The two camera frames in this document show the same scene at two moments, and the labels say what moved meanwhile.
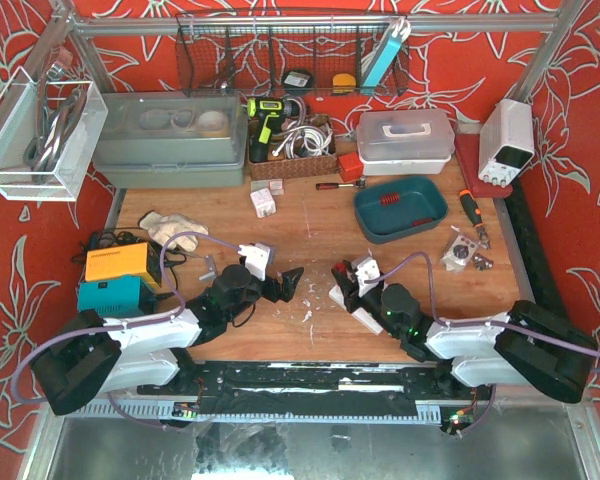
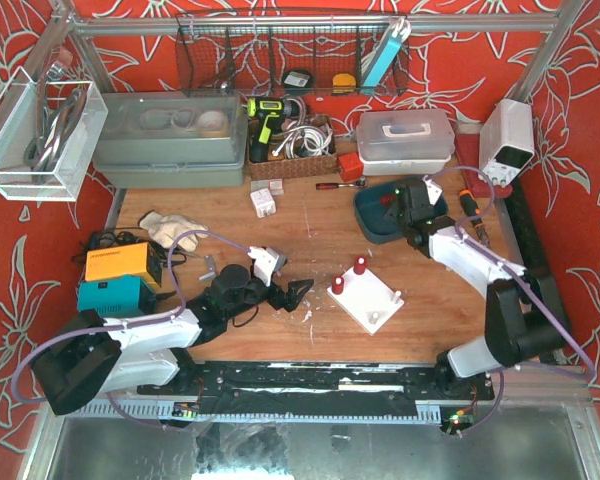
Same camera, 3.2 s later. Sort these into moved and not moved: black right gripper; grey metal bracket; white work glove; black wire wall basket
Moved: black right gripper
Not moved: white work glove; grey metal bracket; black wire wall basket
